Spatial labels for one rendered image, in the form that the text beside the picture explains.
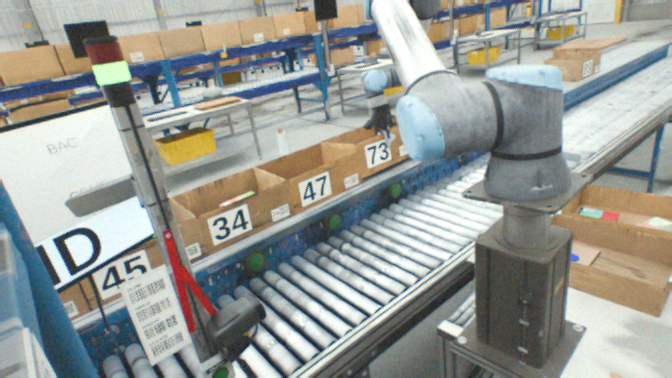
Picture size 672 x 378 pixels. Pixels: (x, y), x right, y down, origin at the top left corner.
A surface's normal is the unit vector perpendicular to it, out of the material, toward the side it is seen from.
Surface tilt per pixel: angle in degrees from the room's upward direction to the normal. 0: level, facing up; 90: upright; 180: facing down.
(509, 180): 70
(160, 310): 90
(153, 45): 90
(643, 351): 0
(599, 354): 0
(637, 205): 89
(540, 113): 87
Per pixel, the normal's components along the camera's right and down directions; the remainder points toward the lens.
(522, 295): -0.70, 0.37
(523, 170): -0.47, 0.04
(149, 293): 0.64, 0.22
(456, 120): 0.04, 0.11
